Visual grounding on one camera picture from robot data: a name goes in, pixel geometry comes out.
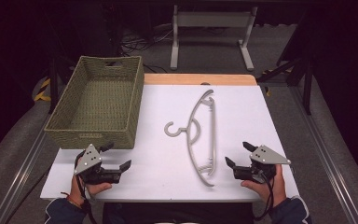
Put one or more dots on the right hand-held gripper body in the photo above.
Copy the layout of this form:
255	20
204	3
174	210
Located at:
265	155

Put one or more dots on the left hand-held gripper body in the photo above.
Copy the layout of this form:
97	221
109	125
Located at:
88	160

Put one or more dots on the green woven basket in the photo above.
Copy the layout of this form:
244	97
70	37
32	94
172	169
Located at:
99	102

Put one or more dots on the grey plastic clothes hanger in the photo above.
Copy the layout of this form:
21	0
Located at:
193	118

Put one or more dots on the person's left hand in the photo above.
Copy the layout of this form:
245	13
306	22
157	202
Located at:
85	191

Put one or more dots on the person's right hand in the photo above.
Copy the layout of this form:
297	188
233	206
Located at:
275	189

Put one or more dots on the white table mat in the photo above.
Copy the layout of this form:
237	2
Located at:
239	124

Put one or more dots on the red wrist band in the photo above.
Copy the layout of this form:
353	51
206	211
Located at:
71	199

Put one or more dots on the person's dark clothed torso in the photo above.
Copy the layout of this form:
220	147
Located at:
177	213

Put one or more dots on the black metal stand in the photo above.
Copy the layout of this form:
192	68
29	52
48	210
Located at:
53	84
306	84

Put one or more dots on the yellow and black floor tape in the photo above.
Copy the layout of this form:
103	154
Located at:
43	90

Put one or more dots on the aluminium floor rail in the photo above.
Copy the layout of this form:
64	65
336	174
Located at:
21	174
326	155

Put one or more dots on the white metal table frame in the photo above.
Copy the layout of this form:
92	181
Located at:
213	19

